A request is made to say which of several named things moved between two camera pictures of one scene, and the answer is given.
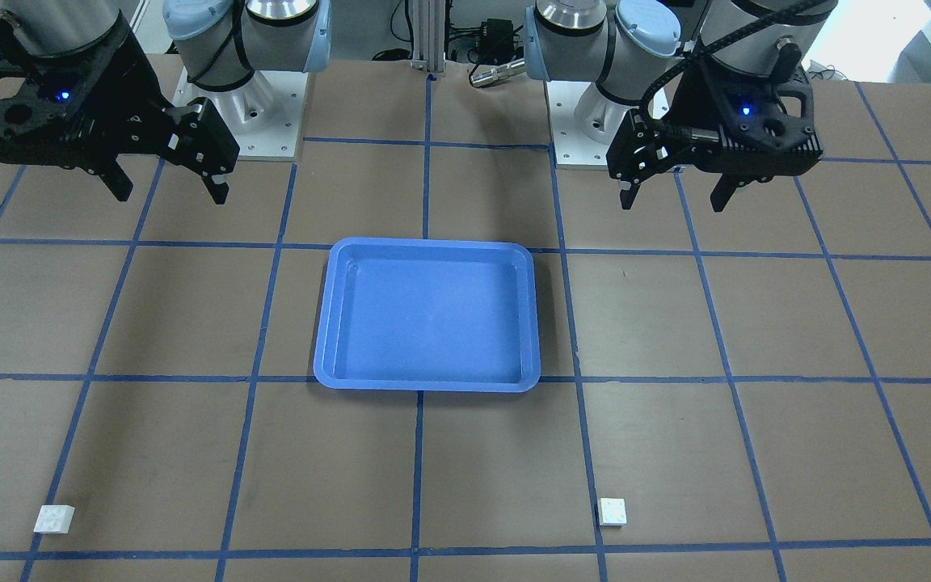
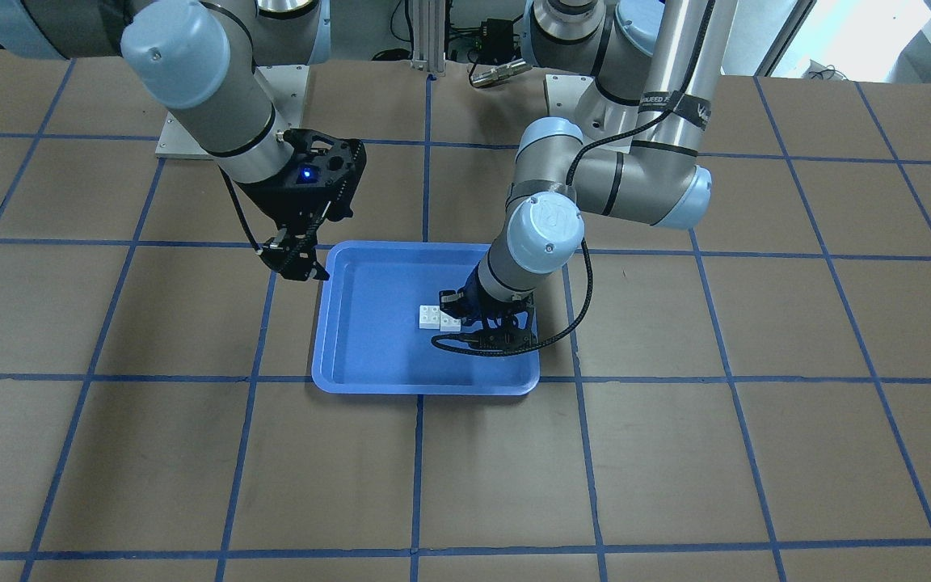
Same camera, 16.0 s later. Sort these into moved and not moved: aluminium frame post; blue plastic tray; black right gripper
Moved: black right gripper
Not moved: blue plastic tray; aluminium frame post
